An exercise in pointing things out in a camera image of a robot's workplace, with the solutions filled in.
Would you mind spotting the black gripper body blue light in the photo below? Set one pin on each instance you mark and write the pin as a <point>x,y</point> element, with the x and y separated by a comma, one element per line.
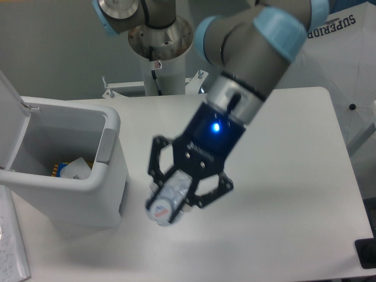
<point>203,147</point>

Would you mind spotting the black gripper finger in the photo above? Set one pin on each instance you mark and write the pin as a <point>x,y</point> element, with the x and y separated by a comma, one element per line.
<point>190,199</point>
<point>159,142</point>

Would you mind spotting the clear plastic water bottle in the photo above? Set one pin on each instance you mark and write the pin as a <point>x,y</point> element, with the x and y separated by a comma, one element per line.
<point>164,210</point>

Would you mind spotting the clear plastic wrapper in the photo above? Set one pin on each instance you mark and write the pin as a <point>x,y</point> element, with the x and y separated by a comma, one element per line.
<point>77,169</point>

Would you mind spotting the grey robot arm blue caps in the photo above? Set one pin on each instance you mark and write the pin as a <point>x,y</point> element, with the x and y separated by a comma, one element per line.
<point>253,48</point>

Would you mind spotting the white trash can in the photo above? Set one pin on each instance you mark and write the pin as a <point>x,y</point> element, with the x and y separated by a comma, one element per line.
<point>64,158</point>

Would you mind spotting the blue yellow snack package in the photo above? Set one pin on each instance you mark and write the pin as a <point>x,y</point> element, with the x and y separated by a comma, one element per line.
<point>59,166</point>

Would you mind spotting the white umbrella with lettering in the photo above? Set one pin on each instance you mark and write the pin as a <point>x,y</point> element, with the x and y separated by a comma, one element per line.
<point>340,57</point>

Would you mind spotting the black device at edge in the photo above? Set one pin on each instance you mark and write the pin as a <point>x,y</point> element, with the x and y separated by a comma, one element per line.
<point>366,252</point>

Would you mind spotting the white metal base bracket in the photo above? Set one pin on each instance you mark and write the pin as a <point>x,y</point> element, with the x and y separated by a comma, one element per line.
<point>194,85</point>

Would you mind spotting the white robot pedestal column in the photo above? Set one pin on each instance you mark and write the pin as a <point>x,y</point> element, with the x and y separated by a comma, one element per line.
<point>162,54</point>

